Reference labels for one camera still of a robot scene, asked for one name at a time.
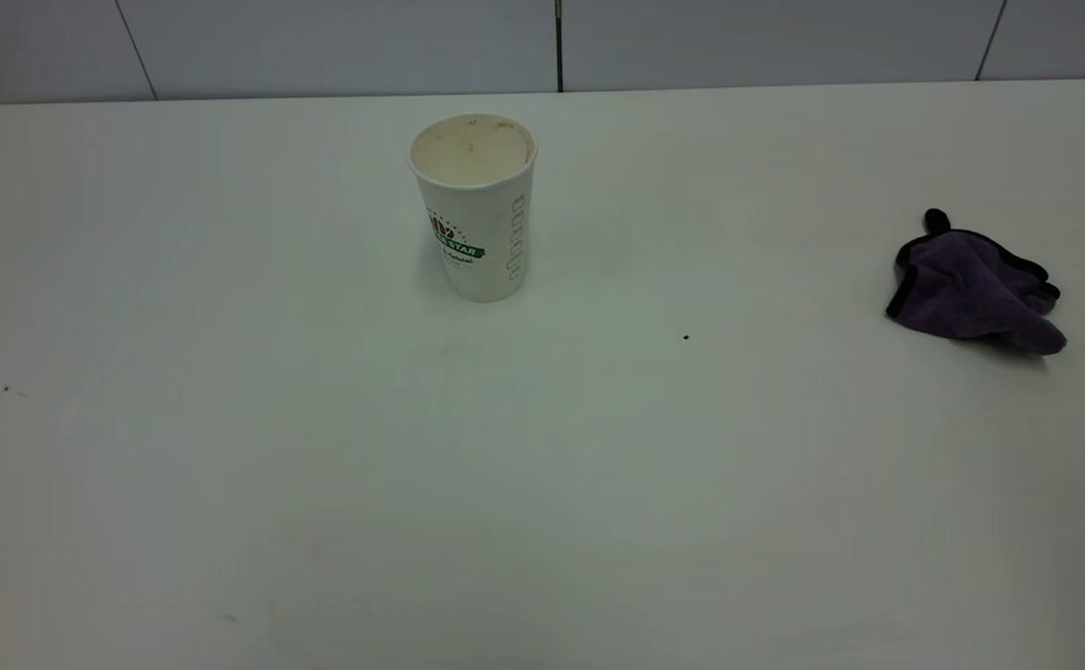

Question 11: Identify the white paper coffee cup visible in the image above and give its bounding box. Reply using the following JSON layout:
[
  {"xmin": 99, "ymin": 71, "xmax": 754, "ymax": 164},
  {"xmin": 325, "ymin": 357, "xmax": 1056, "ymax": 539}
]
[{"xmin": 409, "ymin": 114, "xmax": 538, "ymax": 303}]

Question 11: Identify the purple cloth with black trim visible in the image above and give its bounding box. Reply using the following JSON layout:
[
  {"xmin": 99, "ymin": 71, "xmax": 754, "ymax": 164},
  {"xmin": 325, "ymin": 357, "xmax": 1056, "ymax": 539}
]
[{"xmin": 885, "ymin": 209, "xmax": 1068, "ymax": 357}]

